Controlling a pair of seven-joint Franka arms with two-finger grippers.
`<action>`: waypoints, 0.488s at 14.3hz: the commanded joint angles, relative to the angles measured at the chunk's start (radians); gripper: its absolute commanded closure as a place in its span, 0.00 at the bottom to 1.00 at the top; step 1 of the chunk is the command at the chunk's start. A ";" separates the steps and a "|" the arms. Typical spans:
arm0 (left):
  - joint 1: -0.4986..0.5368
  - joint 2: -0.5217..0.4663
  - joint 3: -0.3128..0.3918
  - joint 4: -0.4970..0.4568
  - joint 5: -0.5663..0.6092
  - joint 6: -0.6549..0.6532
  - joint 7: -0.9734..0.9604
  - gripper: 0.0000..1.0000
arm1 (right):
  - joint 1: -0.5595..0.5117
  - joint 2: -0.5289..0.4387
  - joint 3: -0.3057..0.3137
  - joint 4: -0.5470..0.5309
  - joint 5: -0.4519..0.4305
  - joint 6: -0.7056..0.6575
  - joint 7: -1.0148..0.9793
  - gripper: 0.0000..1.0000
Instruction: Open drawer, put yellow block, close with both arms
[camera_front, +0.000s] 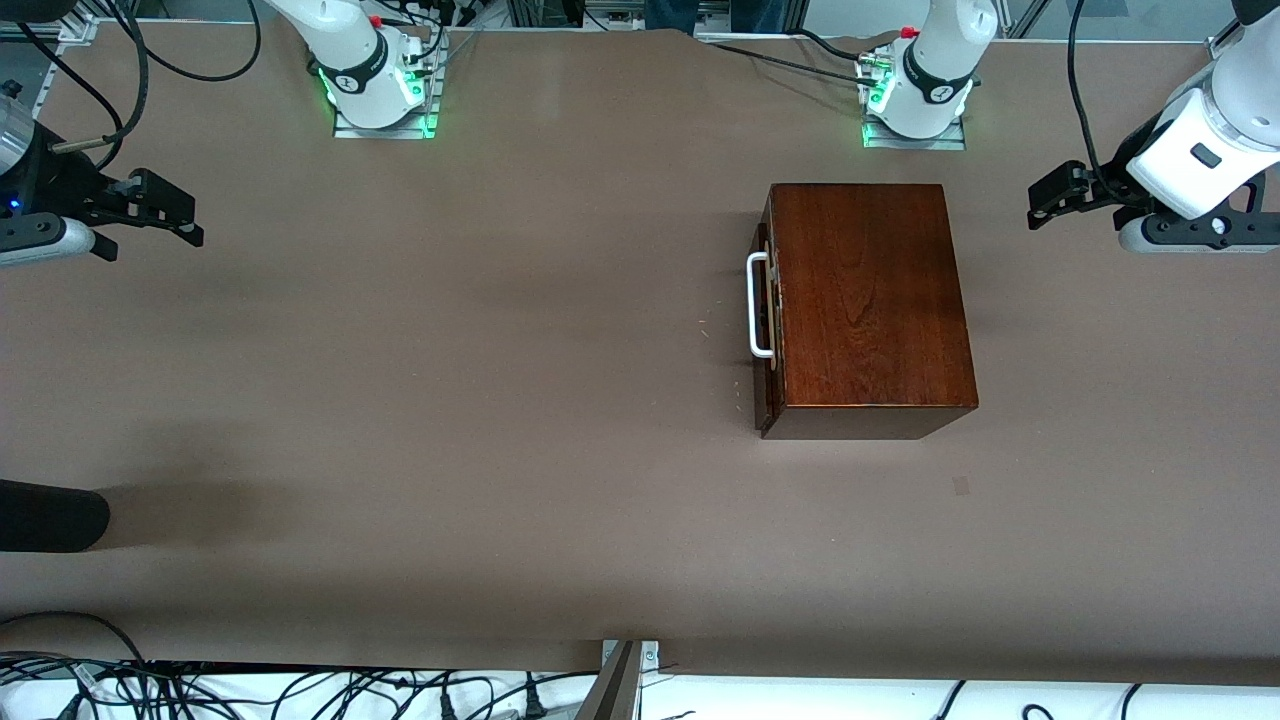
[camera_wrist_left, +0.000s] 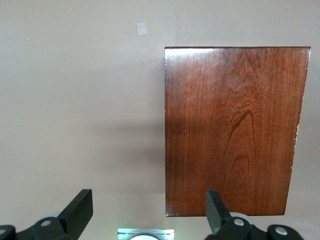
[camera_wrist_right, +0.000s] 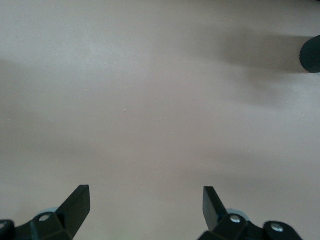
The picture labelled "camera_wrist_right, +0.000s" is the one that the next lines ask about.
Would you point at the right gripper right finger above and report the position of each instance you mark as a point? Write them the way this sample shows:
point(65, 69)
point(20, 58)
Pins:
point(213, 212)

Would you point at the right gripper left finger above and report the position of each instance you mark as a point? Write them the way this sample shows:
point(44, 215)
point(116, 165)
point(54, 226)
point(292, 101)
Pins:
point(72, 212)

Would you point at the black ribbed cylinder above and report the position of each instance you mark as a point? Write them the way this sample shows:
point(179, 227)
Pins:
point(312, 55)

